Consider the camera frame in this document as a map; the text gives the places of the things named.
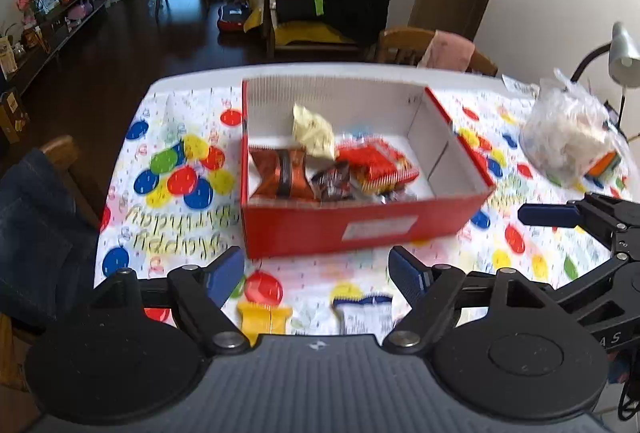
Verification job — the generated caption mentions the balloon printed tablecloth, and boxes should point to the balloon printed tablecloth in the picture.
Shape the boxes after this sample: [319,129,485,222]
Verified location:
[95,83,640,339]

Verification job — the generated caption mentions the blue jeans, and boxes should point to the blue jeans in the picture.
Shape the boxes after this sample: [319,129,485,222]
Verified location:
[0,148,101,329]

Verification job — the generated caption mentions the pale yellow snack packet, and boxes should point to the pale yellow snack packet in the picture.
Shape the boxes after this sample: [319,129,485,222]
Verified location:
[291,103,337,160]

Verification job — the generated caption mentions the brown gift bag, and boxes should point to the brown gift bag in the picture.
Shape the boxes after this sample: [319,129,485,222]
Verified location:
[0,88,31,144]

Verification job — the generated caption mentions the dark low TV cabinet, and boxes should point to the dark low TV cabinet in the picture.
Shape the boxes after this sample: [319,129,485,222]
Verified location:
[0,0,110,89]

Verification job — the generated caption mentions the blue white snack packet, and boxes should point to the blue white snack packet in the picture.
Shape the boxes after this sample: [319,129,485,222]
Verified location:
[332,294,393,336]

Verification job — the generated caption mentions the red toy car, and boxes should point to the red toy car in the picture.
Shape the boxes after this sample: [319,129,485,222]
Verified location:
[216,0,251,33]

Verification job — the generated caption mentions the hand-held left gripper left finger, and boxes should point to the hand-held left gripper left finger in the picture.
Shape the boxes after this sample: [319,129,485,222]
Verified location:
[92,245,251,356]

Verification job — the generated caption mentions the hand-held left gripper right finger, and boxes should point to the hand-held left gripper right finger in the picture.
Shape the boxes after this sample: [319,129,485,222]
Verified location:
[382,245,556,356]

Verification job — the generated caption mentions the green pen holder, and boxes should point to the green pen holder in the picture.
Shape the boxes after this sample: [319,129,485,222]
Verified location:
[602,103,626,134]

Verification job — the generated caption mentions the dark brown snack packet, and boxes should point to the dark brown snack packet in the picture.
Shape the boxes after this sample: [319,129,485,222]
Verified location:
[311,160,356,203]

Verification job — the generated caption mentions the wooden dining chair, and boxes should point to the wooden dining chair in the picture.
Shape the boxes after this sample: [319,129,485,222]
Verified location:
[376,27,499,76]

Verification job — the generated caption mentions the red cardboard box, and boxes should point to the red cardboard box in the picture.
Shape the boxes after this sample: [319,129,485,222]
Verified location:
[240,76,497,260]

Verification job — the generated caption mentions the white paper slip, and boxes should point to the white paper slip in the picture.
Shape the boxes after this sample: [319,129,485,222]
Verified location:
[501,74,541,96]

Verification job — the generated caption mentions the pink flower vase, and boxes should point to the pink flower vase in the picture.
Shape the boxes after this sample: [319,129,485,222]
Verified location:
[15,0,38,26]

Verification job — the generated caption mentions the wooden sofa yellow cushion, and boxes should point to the wooden sofa yellow cushion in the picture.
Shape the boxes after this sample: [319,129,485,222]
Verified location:
[262,0,371,59]

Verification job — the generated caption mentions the silver desk lamp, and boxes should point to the silver desk lamp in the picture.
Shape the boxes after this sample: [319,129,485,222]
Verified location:
[570,20,640,134]

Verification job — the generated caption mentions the silver snack packet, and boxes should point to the silver snack packet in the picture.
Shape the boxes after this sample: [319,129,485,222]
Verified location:
[377,188,418,204]

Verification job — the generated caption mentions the orange brown snack packet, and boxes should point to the orange brown snack packet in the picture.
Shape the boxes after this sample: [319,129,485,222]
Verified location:
[249,146,321,201]

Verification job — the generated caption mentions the red snack packet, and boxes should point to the red snack packet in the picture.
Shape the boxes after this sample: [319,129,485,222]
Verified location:
[336,138,421,194]

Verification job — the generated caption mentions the clear plastic bag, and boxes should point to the clear plastic bag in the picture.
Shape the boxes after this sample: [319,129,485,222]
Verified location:
[519,68,631,186]

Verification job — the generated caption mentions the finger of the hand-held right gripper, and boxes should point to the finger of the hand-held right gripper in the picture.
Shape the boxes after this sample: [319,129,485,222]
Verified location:
[545,259,628,314]
[518,192,640,259]

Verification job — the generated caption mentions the pink cloth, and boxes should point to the pink cloth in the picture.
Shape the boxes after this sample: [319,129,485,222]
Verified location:
[417,30,476,71]

